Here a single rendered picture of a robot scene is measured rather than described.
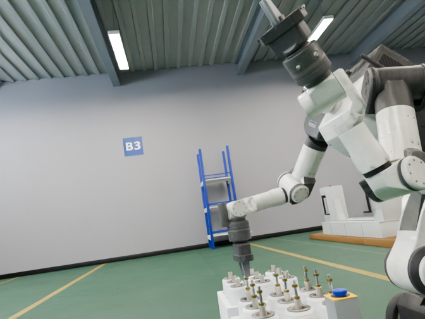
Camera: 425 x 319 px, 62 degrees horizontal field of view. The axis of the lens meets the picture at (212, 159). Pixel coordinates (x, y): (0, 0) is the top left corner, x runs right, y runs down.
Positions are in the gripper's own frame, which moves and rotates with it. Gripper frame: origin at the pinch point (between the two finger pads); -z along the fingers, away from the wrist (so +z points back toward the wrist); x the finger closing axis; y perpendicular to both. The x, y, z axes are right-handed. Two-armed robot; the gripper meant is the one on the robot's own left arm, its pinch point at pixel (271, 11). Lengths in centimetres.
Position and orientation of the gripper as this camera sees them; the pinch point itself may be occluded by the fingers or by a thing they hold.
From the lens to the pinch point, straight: 87.1
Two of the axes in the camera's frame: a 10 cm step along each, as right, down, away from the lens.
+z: 6.2, 7.6, 2.1
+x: -6.3, 3.1, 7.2
